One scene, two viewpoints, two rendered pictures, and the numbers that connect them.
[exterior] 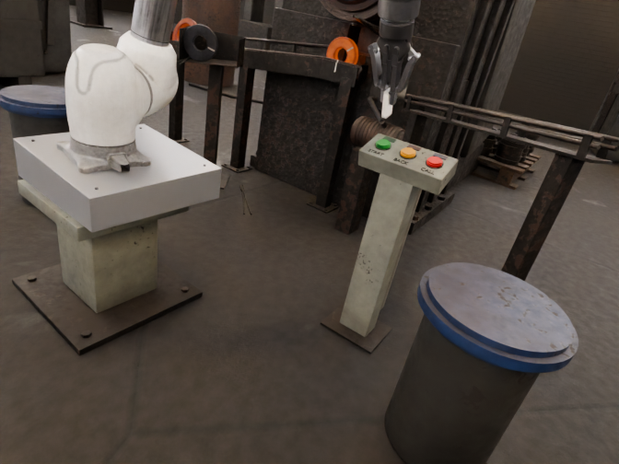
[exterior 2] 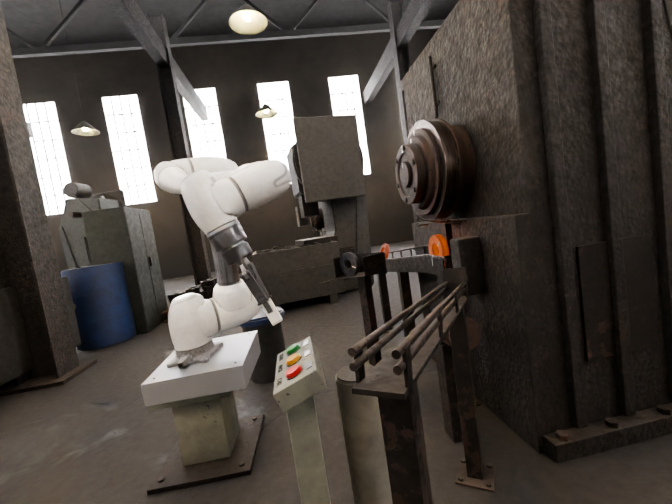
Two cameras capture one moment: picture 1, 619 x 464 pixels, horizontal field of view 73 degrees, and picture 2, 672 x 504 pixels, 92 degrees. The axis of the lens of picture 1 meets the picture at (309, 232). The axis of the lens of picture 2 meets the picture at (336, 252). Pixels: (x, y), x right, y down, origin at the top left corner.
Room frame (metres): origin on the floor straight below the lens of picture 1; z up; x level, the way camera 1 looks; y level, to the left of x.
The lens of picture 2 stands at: (0.74, -0.95, 0.92)
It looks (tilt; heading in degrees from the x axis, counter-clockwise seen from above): 5 degrees down; 53
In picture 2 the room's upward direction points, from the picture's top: 8 degrees counter-clockwise
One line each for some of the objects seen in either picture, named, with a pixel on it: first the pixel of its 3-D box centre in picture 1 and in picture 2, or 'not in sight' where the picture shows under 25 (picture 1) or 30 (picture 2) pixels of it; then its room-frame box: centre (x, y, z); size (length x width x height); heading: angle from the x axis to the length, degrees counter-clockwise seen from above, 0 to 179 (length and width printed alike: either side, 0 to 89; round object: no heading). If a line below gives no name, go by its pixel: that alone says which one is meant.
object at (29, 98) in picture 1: (52, 148); (264, 343); (1.57, 1.09, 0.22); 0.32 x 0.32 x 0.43
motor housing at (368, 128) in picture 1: (367, 180); (458, 377); (1.80, -0.21, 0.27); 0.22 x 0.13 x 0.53; 61
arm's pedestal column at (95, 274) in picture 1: (109, 249); (208, 418); (1.04, 0.58, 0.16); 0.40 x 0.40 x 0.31; 57
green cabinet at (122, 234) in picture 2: not in sight; (131, 270); (1.13, 3.89, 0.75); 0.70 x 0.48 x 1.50; 61
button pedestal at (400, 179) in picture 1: (379, 248); (311, 467); (1.11, -0.22, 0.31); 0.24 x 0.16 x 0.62; 61
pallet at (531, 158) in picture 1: (464, 132); not in sight; (3.70, -1.13, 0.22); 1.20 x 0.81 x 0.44; 59
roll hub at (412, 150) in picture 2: not in sight; (409, 174); (2.00, 0.06, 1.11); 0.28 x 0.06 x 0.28; 61
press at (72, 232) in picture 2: not in sight; (102, 241); (1.04, 8.19, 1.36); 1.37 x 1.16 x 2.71; 141
